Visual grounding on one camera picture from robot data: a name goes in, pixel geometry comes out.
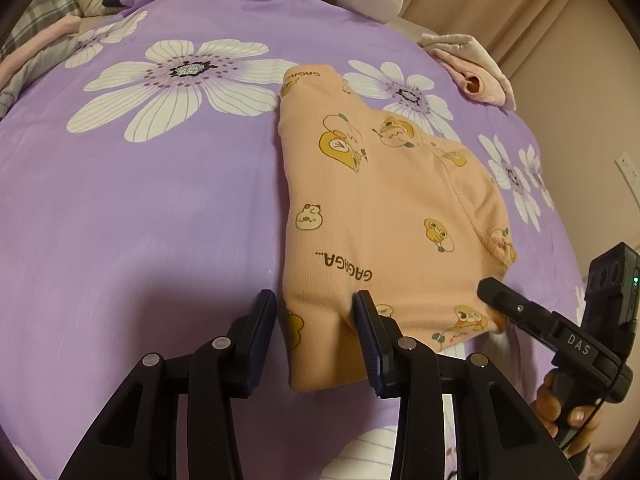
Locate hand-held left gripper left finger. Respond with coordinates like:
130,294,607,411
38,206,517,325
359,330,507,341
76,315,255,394
59,289,278,480

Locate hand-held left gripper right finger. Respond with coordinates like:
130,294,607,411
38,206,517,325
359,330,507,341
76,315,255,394
352,290,581,480

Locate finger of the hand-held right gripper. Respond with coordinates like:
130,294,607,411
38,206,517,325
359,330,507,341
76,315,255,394
476,277,557,342

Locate orange printed child's shirt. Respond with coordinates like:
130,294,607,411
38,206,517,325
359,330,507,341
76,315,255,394
277,64,518,393

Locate folded pink beige clothes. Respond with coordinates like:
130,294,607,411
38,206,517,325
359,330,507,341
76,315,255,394
419,32,517,111

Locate person's right hand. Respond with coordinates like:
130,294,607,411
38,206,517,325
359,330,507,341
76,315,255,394
529,382,603,461

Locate purple floral blanket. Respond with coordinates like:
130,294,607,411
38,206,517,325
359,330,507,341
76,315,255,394
0,0,601,480

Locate beige curtain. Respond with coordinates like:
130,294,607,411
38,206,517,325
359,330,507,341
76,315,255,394
400,0,616,91

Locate grey garment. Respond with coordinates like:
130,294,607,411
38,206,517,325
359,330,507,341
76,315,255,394
0,35,86,116

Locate pink garment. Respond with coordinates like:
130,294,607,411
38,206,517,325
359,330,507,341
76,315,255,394
0,14,83,86

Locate grey plaid duvet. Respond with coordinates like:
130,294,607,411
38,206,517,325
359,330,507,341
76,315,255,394
0,0,83,61

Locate white wall socket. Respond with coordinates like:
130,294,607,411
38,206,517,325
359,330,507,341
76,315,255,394
616,152,638,191

